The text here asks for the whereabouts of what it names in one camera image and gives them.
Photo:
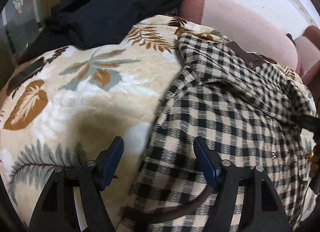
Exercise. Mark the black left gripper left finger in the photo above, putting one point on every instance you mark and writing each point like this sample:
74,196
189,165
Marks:
55,209

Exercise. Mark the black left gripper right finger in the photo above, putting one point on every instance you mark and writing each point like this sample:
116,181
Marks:
262,209

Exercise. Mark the black beige checkered shirt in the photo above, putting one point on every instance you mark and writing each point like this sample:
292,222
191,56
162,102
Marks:
243,111

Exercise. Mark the person's right hand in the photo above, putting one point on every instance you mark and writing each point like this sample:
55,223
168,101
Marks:
314,167

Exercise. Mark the cream leaf-pattern blanket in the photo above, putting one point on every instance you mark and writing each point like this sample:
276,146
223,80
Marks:
75,106

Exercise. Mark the dark navy garment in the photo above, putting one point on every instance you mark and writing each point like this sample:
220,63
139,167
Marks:
87,24

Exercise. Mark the wooden glass-panel wardrobe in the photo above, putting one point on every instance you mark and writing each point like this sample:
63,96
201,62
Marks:
21,23

